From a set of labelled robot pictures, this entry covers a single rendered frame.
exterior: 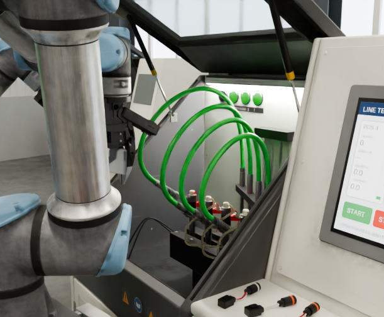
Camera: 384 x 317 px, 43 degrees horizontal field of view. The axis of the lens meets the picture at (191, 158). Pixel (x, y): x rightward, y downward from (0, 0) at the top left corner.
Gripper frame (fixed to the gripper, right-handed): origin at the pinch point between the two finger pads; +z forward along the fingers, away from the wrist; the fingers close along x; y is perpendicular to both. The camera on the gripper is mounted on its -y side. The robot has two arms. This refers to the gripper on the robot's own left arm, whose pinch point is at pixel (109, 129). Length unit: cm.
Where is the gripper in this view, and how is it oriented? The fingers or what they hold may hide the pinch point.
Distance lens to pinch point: 133.2
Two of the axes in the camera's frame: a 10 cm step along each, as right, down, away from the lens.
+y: -6.0, 7.4, -2.9
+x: 3.9, -0.5, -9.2
